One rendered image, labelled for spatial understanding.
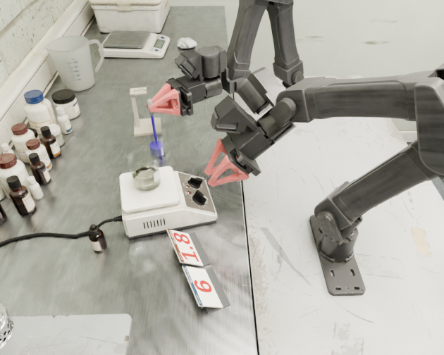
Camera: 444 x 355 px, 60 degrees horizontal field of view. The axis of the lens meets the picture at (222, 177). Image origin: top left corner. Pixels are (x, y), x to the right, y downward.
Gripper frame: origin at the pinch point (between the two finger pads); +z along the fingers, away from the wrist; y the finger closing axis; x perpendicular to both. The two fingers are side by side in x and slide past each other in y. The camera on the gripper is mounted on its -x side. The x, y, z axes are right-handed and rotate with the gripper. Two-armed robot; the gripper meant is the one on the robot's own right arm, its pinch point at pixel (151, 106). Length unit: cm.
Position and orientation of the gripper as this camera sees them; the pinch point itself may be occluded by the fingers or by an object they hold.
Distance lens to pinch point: 98.5
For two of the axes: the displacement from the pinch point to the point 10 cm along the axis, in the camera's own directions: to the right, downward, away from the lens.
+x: 0.3, 7.4, 6.8
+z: -8.4, 3.9, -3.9
